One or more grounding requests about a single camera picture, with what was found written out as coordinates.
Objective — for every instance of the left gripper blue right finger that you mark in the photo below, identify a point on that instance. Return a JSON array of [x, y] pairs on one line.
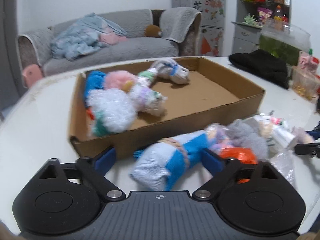
[[211, 161]]

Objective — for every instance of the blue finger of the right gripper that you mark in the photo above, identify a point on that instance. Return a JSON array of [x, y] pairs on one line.
[[311, 149], [314, 133]]

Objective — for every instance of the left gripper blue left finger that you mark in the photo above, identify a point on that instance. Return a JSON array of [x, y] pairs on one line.
[[104, 161]]

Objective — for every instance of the blue white banded sock roll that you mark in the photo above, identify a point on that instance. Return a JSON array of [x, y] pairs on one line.
[[160, 166]]

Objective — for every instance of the orange plastic bundle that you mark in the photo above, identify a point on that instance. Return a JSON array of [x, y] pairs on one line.
[[90, 114]]

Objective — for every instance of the white shiny plastic pompom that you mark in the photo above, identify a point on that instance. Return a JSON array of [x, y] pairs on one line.
[[112, 109]]

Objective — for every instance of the pastel white fluffy sock roll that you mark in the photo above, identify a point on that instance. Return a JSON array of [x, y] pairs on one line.
[[147, 100]]

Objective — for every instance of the pink fluffy pompom ball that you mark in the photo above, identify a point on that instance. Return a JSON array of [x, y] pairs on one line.
[[120, 79]]

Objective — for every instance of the teal white small sock roll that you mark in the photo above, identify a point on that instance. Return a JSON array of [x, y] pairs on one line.
[[147, 77]]

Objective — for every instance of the beige blue knit sock pair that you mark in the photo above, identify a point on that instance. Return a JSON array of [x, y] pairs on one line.
[[169, 69]]

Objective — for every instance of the clear plastic bag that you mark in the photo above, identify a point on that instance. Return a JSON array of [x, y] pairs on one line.
[[283, 162]]

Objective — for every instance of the white folded socks pile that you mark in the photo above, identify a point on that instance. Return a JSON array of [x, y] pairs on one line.
[[277, 133]]

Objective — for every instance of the pastel purple yarn bundle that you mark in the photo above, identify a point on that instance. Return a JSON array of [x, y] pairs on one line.
[[217, 138]]

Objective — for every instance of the orange plastic bag ball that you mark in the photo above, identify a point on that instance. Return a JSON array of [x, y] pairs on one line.
[[244, 155]]

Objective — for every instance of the grey sock bundle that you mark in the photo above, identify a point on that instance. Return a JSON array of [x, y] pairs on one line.
[[244, 136]]

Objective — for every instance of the clear box with yellow beads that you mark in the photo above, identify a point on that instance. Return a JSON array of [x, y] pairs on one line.
[[305, 84]]

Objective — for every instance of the brown cardboard tray box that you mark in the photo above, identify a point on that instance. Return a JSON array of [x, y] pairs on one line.
[[214, 94]]

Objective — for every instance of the black knit hat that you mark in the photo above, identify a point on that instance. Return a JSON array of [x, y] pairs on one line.
[[264, 65]]

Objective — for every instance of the glass fish tank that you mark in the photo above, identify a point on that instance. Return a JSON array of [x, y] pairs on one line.
[[284, 41]]

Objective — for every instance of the pink plastic child chair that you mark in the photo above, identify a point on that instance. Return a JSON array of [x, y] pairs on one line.
[[31, 74]]

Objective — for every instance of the grey door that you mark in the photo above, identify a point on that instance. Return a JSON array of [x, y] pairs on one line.
[[12, 87]]

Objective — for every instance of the pink garment on sofa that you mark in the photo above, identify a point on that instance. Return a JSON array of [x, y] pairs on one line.
[[111, 38]]

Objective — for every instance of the light blue crumpled blanket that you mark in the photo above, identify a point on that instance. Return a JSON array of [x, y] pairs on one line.
[[82, 37]]

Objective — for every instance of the purple snack bag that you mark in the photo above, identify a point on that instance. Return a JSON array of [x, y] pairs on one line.
[[264, 14]]

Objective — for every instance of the green artificial plant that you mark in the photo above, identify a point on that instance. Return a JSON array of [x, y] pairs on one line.
[[250, 20]]

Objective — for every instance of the grey quilted sofa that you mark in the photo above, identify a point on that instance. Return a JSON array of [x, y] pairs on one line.
[[180, 37]]

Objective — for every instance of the brown plush toy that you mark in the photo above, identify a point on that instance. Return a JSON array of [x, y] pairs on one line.
[[153, 31]]

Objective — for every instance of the grey cabinet with shelves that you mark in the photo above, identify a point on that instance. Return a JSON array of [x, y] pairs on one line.
[[246, 37]]

